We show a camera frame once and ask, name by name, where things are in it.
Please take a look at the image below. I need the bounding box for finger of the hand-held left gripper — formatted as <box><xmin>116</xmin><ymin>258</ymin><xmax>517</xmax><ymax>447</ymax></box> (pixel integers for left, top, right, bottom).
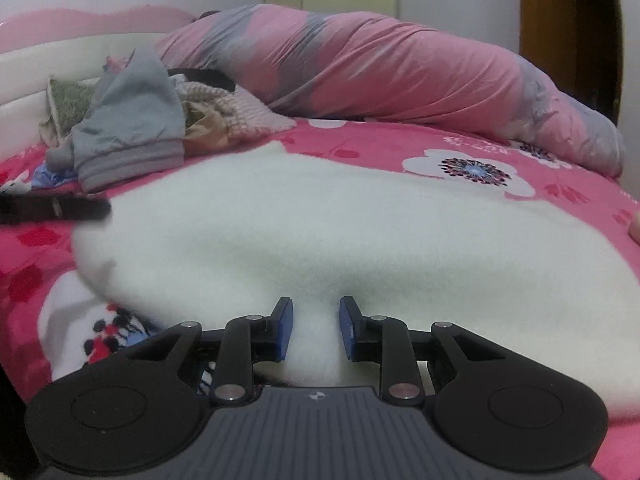
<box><xmin>0</xmin><ymin>195</ymin><xmax>112</xmax><ymax>226</ymax></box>

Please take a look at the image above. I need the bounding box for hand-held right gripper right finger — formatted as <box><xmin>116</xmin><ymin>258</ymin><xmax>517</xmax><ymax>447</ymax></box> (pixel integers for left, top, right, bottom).
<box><xmin>339</xmin><ymin>296</ymin><xmax>508</xmax><ymax>407</ymax></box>

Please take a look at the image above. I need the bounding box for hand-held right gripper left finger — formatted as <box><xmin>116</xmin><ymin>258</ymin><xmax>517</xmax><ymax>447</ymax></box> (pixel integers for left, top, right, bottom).
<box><xmin>122</xmin><ymin>296</ymin><xmax>295</xmax><ymax>407</ymax></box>

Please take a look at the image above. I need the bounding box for white fluffy sweater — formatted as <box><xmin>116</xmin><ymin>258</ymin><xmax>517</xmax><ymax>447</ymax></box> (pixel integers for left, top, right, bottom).
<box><xmin>72</xmin><ymin>140</ymin><xmax>640</xmax><ymax>421</ymax></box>

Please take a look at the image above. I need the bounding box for blue patterned cloth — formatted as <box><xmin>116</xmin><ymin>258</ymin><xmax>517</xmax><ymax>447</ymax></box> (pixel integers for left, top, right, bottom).
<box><xmin>32</xmin><ymin>165</ymin><xmax>79</xmax><ymax>189</ymax></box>

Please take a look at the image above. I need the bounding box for green cushion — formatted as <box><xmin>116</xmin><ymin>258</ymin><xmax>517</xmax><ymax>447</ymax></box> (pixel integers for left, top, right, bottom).
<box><xmin>47</xmin><ymin>76</ymin><xmax>99</xmax><ymax>139</ymax></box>

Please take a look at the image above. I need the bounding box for grey jacket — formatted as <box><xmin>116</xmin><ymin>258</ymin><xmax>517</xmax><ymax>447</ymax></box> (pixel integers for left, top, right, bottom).
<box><xmin>47</xmin><ymin>47</ymin><xmax>187</xmax><ymax>194</ymax></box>

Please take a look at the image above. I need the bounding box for pink white bed headboard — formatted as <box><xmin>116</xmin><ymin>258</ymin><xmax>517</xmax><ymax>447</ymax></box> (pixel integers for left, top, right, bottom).
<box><xmin>0</xmin><ymin>5</ymin><xmax>196</xmax><ymax>161</ymax></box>

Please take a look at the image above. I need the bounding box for tan garment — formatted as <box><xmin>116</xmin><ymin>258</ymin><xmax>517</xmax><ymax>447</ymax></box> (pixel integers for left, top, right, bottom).
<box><xmin>182</xmin><ymin>102</ymin><xmax>231</xmax><ymax>157</ymax></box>

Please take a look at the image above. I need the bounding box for pink floral blanket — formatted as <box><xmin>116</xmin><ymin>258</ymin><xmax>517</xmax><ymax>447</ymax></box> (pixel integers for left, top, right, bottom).
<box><xmin>0</xmin><ymin>115</ymin><xmax>640</xmax><ymax>480</ymax></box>

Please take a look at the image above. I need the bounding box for black garment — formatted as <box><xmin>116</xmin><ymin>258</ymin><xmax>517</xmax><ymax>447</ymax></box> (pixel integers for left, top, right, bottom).
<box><xmin>167</xmin><ymin>67</ymin><xmax>236</xmax><ymax>94</ymax></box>

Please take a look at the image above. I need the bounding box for pink grey rolled duvet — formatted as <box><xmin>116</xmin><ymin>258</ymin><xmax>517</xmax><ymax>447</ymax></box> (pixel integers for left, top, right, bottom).
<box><xmin>152</xmin><ymin>4</ymin><xmax>626</xmax><ymax>179</ymax></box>

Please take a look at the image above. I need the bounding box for brown wooden door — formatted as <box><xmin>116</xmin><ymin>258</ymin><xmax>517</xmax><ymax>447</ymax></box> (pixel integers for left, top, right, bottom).
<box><xmin>517</xmin><ymin>0</ymin><xmax>624</xmax><ymax>127</ymax></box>

